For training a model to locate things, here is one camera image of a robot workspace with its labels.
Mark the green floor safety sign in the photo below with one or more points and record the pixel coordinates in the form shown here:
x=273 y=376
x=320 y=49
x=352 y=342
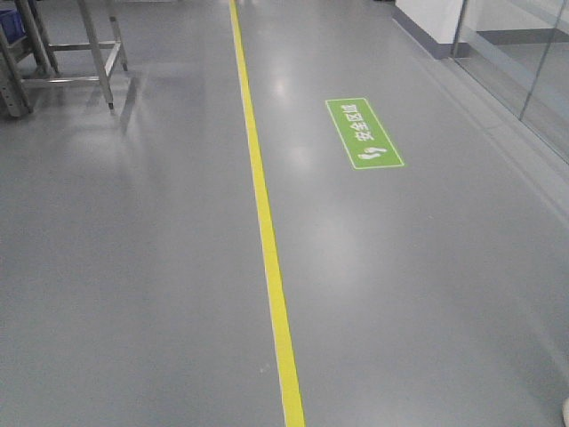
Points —
x=366 y=141

